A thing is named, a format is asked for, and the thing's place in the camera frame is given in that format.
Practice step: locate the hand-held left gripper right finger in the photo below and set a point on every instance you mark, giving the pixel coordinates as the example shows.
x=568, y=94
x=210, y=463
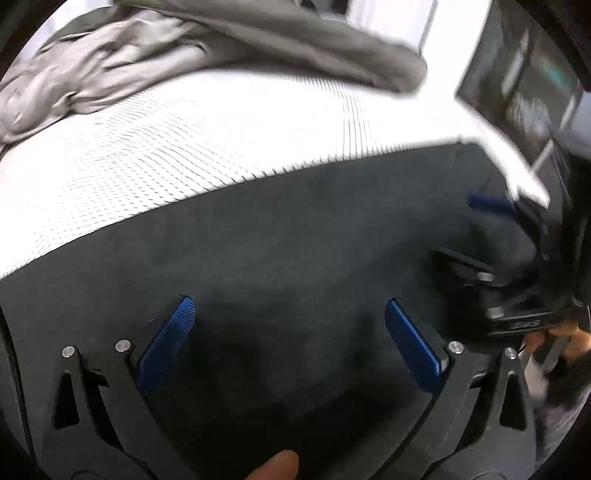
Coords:
x=413, y=344

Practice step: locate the white honeycomb mattress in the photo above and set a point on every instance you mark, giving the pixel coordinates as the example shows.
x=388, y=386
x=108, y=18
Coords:
x=184, y=147

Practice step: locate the person's right forearm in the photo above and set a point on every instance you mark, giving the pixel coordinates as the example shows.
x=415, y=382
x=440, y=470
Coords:
x=570, y=383

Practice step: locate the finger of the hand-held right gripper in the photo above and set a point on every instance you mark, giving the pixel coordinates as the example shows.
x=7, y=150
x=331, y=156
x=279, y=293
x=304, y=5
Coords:
x=489, y=203
x=466, y=264

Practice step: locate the grey duvet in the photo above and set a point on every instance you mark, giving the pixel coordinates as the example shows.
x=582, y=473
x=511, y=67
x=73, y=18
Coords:
x=115, y=60

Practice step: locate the black pants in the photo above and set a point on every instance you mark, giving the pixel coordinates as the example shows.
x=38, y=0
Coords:
x=277, y=258

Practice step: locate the white wardrobe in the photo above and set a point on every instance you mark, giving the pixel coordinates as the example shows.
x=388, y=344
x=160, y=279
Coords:
x=392, y=18

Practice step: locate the person's left hand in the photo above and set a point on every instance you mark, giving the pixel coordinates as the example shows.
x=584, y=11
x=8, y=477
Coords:
x=272, y=467

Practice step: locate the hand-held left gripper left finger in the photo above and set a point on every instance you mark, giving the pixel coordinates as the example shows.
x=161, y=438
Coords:
x=168, y=337

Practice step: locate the person's right hand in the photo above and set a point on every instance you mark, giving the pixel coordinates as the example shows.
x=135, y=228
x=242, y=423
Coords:
x=565, y=334

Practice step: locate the dark shelf unit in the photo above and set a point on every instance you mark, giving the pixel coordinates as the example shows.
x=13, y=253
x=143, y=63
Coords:
x=521, y=78

